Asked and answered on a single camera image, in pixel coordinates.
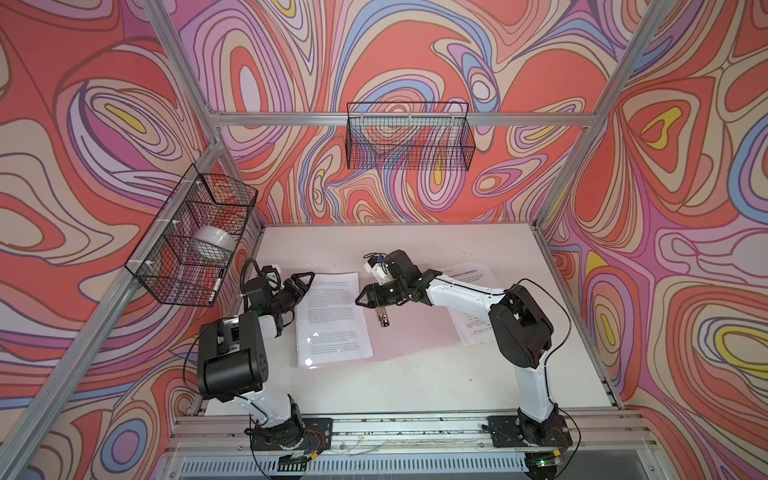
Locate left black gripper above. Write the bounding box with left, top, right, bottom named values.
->
left=267, top=273, right=313, bottom=317

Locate printed paper sheet top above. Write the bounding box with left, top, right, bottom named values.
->
left=295, top=273, right=373, bottom=369

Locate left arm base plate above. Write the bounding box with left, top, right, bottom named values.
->
left=247, top=417, right=334, bottom=453

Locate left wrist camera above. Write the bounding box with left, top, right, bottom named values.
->
left=259, top=265, right=282, bottom=290

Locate black wire basket left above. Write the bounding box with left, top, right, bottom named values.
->
left=125, top=166, right=258, bottom=307

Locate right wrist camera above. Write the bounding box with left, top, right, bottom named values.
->
left=364, top=249, right=415, bottom=284

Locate printed paper sheet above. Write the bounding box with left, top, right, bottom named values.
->
left=428, top=263, right=503, bottom=346
left=295, top=273, right=373, bottom=369

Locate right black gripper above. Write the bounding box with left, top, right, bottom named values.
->
left=355, top=279, right=408, bottom=310

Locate white tape roll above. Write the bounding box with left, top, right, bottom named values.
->
left=191, top=225, right=237, bottom=263

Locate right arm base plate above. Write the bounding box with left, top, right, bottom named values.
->
left=481, top=415, right=573, bottom=450

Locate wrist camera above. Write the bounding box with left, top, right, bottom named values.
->
left=259, top=265, right=282, bottom=290
left=364, top=249, right=415, bottom=284

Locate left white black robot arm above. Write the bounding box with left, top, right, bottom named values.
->
left=197, top=271, right=315, bottom=450

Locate black wire basket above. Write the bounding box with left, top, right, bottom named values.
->
left=125, top=166, right=258, bottom=307
left=345, top=101, right=476, bottom=172

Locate aluminium mounting rail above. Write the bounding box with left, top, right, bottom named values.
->
left=166, top=409, right=658, bottom=455

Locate printed paper sheet bottom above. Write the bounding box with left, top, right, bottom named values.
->
left=428, top=263, right=503, bottom=346

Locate pink folder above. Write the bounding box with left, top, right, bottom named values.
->
left=321, top=273, right=460, bottom=368

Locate black wire basket back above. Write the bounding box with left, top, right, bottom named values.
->
left=345, top=101, right=476, bottom=172

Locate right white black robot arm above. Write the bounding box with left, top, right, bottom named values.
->
left=355, top=258, right=560, bottom=446

